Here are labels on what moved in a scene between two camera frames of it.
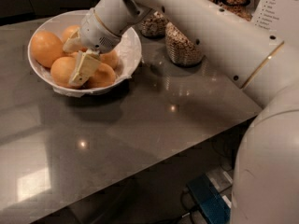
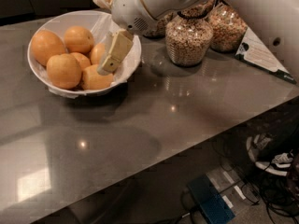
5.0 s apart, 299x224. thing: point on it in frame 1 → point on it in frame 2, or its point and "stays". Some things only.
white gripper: (97, 34) → (128, 10)
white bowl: (129, 51) stays
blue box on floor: (209, 200) stays
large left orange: (46, 47) stays
